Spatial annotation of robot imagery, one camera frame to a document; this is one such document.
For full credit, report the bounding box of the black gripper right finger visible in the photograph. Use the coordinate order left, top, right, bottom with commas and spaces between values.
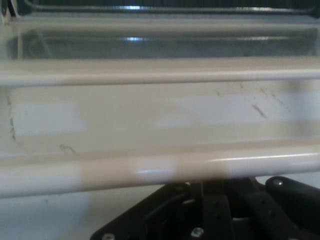
233, 175, 320, 240

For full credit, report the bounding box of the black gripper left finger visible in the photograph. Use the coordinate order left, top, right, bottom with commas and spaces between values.
89, 179, 237, 240

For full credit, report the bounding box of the white bar handle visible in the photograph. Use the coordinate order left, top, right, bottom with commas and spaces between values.
0, 146, 320, 200

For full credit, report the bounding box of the white dish rack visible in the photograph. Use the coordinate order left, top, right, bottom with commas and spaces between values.
0, 0, 320, 166

